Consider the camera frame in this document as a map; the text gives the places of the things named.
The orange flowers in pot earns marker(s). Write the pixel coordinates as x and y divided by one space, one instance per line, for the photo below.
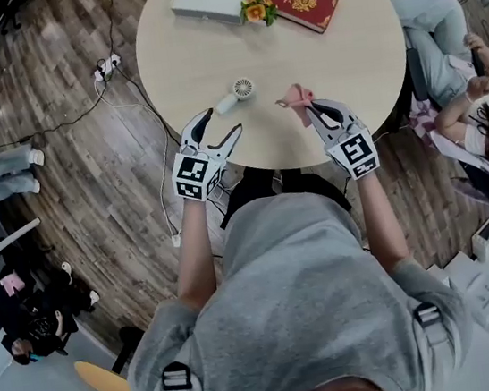
256 7

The person's left forearm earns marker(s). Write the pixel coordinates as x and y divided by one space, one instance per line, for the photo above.
193 251

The white power strip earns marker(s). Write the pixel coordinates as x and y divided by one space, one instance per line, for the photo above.
108 67

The white handheld fan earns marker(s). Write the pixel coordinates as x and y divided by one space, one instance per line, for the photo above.
244 88

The yellow round table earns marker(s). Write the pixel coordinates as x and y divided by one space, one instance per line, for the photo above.
106 383

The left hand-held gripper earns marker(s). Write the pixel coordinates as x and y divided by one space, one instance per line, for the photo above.
194 174

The pink checked cloth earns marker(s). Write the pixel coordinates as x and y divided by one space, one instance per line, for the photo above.
424 124

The white flat carton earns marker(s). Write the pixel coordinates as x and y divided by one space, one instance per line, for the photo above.
484 292

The person's grey shirt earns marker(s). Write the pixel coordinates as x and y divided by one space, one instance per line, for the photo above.
295 300

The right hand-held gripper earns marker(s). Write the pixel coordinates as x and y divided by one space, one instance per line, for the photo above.
356 154

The person's right forearm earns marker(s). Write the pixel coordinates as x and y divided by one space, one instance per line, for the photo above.
381 220

